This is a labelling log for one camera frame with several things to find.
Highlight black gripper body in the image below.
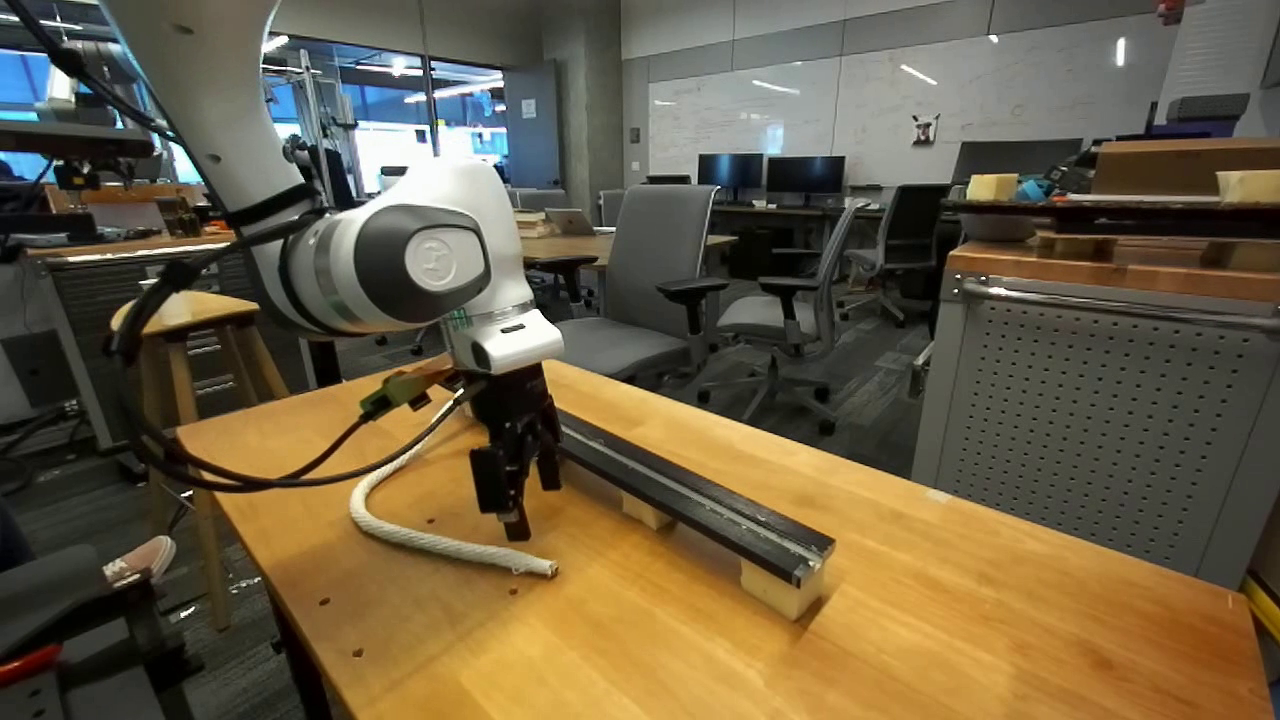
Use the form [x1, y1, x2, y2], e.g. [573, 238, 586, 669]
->
[468, 366, 562, 468]

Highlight white rope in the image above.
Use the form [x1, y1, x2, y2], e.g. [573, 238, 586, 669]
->
[350, 389, 563, 584]

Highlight black grooved rail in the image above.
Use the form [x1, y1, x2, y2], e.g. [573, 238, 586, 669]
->
[562, 412, 837, 619]

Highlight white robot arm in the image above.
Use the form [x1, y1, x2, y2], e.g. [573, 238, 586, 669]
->
[103, 0, 563, 539]

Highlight grey office chair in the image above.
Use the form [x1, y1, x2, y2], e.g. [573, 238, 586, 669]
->
[562, 184, 722, 389]

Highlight wooden stool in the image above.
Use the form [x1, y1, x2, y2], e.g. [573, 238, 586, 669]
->
[133, 291, 290, 629]

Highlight black computer monitor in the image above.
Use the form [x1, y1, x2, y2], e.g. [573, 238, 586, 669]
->
[768, 156, 844, 195]

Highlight grey metal tool cabinet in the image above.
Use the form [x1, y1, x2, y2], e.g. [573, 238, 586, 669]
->
[912, 243, 1280, 588]

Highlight wooden blocks on cabinet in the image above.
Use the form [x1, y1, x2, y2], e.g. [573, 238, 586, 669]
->
[950, 141, 1280, 273]

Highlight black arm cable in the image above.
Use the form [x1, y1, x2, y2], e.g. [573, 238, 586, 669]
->
[107, 174, 473, 497]

